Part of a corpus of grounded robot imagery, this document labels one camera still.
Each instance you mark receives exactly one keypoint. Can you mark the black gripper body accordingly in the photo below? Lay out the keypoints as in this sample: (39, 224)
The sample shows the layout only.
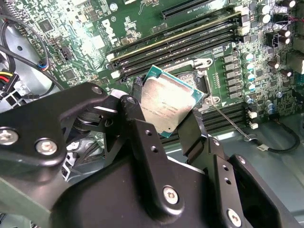
(114, 202)

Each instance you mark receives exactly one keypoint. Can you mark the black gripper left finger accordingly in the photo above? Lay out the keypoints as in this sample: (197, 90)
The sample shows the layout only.
(35, 118)

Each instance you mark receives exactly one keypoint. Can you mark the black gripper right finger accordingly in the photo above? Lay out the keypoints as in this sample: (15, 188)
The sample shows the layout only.
(194, 142)

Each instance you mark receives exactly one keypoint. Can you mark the silver green CPU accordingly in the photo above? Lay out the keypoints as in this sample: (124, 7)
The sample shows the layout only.
(166, 99)

